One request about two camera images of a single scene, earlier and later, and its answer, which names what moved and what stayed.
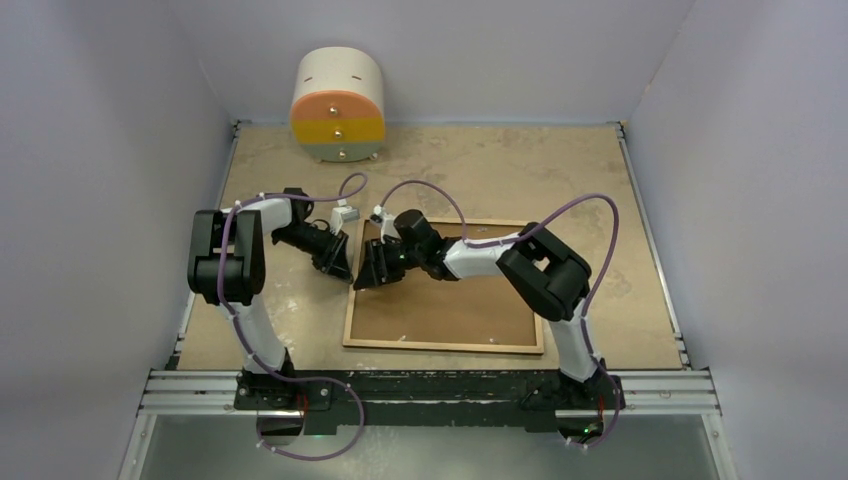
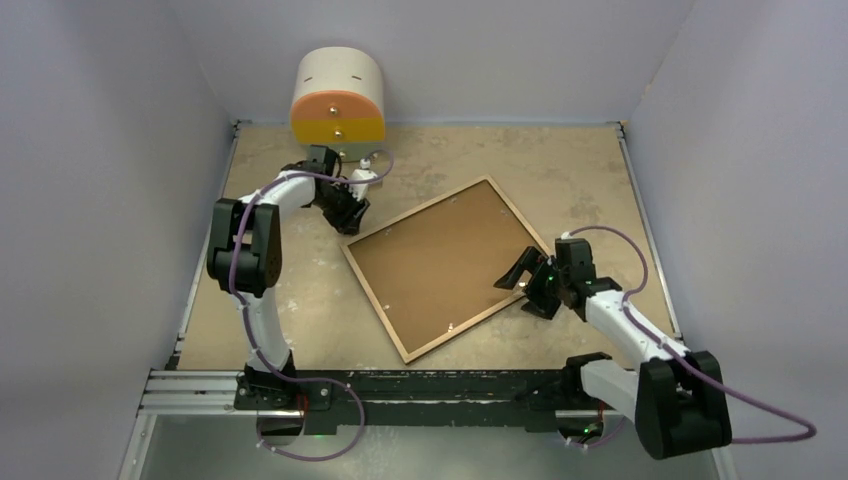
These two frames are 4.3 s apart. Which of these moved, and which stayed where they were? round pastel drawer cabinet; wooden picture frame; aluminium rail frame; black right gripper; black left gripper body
Moved: black left gripper body; wooden picture frame; black right gripper
Stayed: round pastel drawer cabinet; aluminium rail frame
